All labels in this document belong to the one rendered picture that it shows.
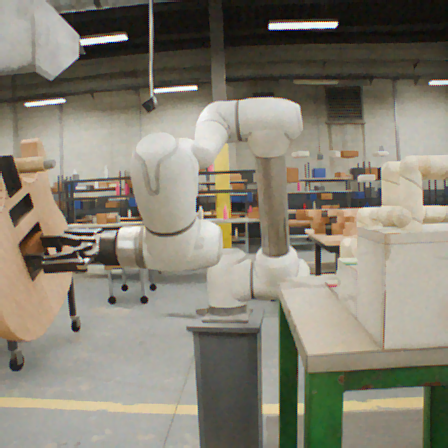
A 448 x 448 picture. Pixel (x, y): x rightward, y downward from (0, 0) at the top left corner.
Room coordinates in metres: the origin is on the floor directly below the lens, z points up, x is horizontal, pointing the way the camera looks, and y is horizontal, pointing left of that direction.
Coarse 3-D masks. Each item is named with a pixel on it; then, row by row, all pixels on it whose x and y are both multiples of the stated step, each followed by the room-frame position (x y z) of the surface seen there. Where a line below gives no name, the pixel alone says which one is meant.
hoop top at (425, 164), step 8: (408, 160) 0.51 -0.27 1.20; (416, 160) 0.51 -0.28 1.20; (424, 160) 0.51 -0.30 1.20; (432, 160) 0.50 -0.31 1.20; (440, 160) 0.50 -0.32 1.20; (424, 168) 0.50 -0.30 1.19; (432, 168) 0.50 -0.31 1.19; (440, 168) 0.50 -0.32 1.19; (424, 176) 0.51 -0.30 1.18; (432, 176) 0.52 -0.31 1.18; (440, 176) 0.52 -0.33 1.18
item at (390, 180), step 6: (384, 174) 0.60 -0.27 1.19; (390, 174) 0.59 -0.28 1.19; (396, 174) 0.59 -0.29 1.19; (384, 180) 0.60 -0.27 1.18; (390, 180) 0.59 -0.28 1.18; (396, 180) 0.59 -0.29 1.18; (384, 186) 0.60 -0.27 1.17; (390, 186) 0.59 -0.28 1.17; (396, 186) 0.59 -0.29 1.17; (384, 192) 0.60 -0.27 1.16; (390, 192) 0.59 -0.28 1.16; (396, 192) 0.59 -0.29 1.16; (384, 198) 0.60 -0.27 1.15; (390, 198) 0.59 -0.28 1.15; (396, 198) 0.59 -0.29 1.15; (384, 204) 0.60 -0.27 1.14; (390, 204) 0.59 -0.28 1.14; (396, 204) 0.59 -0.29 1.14
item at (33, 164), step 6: (18, 162) 0.74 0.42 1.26; (24, 162) 0.74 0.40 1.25; (30, 162) 0.74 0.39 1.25; (36, 162) 0.73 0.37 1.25; (42, 162) 0.73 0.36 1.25; (18, 168) 0.74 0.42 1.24; (24, 168) 0.74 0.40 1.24; (30, 168) 0.74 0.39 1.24; (36, 168) 0.74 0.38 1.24; (42, 168) 0.74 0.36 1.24
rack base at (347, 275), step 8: (344, 272) 0.74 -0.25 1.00; (352, 272) 0.68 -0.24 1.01; (344, 280) 0.74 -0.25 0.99; (352, 280) 0.68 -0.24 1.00; (344, 288) 0.74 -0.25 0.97; (352, 288) 0.68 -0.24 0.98; (344, 296) 0.74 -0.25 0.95; (352, 296) 0.68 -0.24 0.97; (344, 304) 0.74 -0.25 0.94; (352, 304) 0.67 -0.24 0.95; (352, 312) 0.67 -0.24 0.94
